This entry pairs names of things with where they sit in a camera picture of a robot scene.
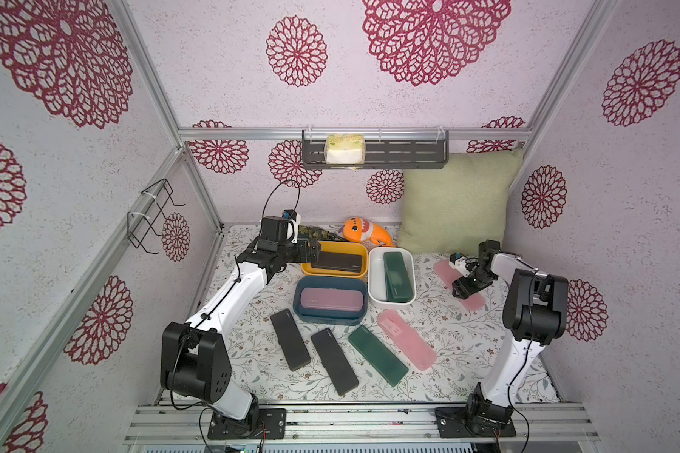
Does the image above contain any pink pencil case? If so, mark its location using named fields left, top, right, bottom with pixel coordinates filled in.
left=434, top=260, right=485, bottom=313
left=378, top=310, right=437, bottom=372
left=300, top=288, right=365, bottom=311

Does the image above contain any black pencil case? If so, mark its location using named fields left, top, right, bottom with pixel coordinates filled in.
left=313, top=251, right=363, bottom=274
left=270, top=309, right=311, bottom=371
left=311, top=328, right=359, bottom=396

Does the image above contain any green pencil case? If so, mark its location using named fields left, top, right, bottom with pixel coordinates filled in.
left=383, top=251, right=414, bottom=303
left=348, top=326, right=408, bottom=387

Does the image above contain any green pencil case front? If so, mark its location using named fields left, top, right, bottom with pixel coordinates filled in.
left=348, top=326, right=408, bottom=387

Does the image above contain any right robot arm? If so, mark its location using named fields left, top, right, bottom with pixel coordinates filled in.
left=453, top=240, right=569, bottom=426

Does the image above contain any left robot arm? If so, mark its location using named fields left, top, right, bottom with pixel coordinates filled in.
left=160, top=210, right=320, bottom=426

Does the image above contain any yellow storage box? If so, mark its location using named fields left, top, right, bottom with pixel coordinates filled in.
left=300, top=241, right=368, bottom=279

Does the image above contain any teal storage box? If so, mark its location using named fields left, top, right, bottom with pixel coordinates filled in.
left=293, top=276, right=368, bottom=326

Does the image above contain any white storage box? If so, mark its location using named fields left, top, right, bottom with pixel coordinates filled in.
left=368, top=247, right=417, bottom=310

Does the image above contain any floral dark fabric pouch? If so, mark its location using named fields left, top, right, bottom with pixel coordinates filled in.
left=298, top=225, right=345, bottom=242

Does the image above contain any orange fish plush toy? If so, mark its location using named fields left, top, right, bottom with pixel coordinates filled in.
left=342, top=217, right=394, bottom=247

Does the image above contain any green cushion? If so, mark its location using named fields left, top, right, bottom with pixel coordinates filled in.
left=397, top=150, right=523, bottom=256

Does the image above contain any floral table mat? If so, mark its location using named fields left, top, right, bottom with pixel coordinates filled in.
left=226, top=254, right=507, bottom=402

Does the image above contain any yellow sponge in bag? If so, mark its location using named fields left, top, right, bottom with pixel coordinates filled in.
left=324, top=134, right=366, bottom=166

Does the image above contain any grey wall shelf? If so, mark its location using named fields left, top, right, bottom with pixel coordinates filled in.
left=301, top=128, right=450, bottom=170

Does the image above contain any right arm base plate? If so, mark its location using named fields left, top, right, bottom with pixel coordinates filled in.
left=434, top=403, right=517, bottom=439

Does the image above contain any black wire wall rack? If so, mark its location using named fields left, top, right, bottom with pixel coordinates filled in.
left=126, top=177, right=185, bottom=255

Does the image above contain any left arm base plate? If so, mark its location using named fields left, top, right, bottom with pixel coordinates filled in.
left=208, top=409, right=287, bottom=441

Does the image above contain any aluminium front rail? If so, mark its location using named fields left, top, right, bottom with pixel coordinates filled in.
left=123, top=403, right=600, bottom=447

